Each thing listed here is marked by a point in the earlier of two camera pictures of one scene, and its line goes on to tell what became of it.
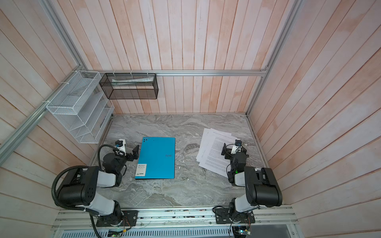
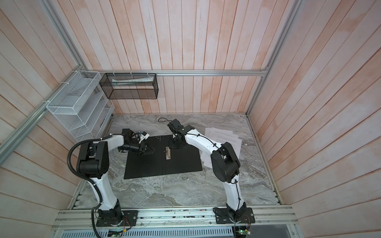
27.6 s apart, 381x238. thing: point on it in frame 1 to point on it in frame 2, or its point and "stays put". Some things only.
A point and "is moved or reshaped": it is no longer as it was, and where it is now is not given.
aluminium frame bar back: x=222 y=72 stays put
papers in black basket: x=116 y=82 stays put
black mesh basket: x=130 y=86 stays put
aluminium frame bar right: x=290 y=19 stays put
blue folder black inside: x=157 y=158 is moved or reshaped
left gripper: x=135 y=154 to x=143 y=148
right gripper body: x=232 y=161 to x=174 y=143
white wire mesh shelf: x=83 y=107 stays put
